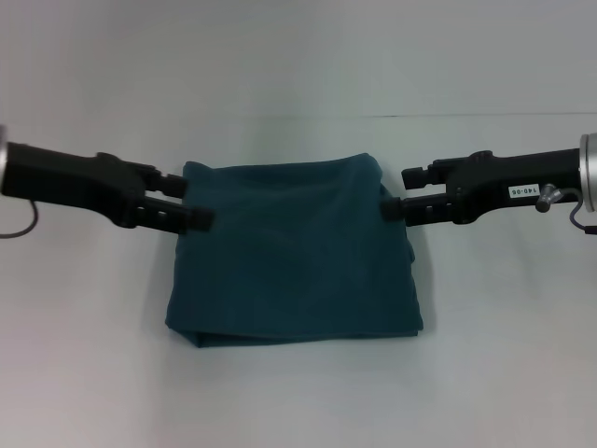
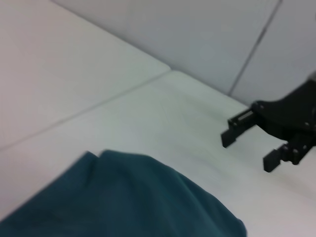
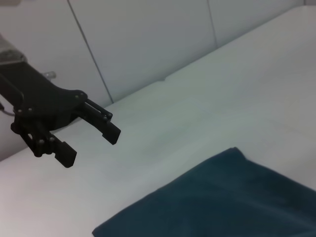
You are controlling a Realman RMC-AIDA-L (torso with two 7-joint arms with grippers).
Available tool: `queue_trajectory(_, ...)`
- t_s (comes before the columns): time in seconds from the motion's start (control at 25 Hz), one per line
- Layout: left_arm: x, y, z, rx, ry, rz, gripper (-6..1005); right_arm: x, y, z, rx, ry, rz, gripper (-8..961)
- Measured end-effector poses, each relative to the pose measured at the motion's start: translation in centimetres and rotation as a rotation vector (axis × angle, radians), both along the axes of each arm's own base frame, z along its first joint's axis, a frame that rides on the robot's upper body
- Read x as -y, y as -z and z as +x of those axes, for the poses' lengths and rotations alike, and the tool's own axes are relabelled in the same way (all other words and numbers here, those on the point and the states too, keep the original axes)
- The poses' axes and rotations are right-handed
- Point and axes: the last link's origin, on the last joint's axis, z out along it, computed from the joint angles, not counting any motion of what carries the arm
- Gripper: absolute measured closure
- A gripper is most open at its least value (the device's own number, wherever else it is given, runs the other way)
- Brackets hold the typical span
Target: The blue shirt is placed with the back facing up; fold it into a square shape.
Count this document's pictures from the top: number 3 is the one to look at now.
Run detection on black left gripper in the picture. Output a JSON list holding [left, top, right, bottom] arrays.
[[0, 61, 122, 169]]

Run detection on teal blue t-shirt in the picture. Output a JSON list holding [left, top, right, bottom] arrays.
[[91, 147, 316, 237]]

